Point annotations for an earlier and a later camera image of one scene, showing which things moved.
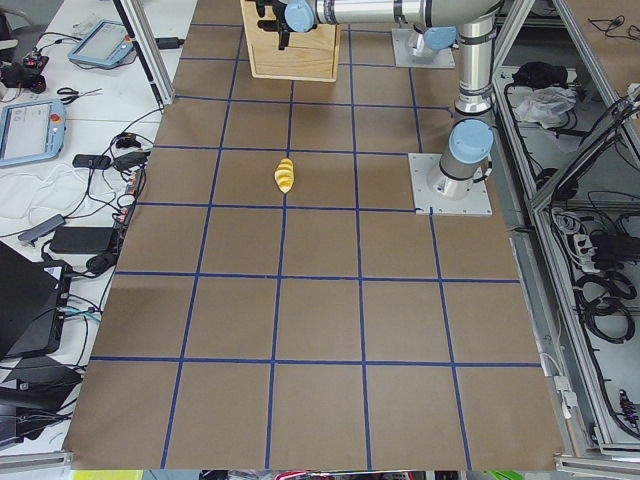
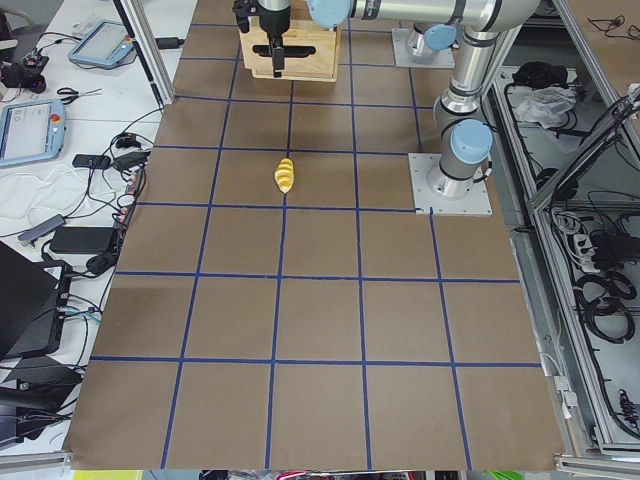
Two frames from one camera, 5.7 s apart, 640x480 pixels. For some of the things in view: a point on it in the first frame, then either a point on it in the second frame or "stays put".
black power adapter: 81,239 stays put
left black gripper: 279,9 to 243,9
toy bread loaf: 284,174 stays put
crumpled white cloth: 547,106 stays put
